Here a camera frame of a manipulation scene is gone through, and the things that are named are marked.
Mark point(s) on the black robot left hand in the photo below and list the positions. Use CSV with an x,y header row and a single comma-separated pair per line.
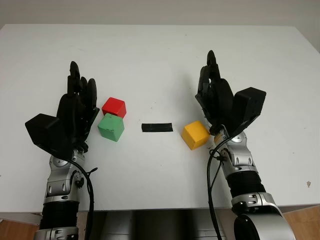
x,y
72,110

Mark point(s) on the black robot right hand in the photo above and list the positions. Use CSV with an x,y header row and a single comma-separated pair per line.
x,y
220,100

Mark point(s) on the green cube block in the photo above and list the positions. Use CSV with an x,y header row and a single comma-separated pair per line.
x,y
110,126

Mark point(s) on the red cube block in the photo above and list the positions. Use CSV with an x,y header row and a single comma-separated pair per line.
x,y
113,105

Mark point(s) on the yellow cube block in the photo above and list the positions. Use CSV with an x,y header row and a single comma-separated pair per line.
x,y
195,135

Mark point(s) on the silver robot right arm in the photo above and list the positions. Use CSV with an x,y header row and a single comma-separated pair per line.
x,y
245,170

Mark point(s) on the black tape strip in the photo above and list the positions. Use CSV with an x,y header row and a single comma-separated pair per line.
x,y
157,127

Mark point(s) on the grey robot lower body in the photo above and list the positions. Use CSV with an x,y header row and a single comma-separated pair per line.
x,y
160,225

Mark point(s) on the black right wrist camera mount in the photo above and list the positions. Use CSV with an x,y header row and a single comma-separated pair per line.
x,y
250,105

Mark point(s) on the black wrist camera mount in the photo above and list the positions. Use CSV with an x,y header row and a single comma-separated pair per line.
x,y
250,105
45,132

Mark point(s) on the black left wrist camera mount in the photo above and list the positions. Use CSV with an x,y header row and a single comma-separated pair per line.
x,y
45,132

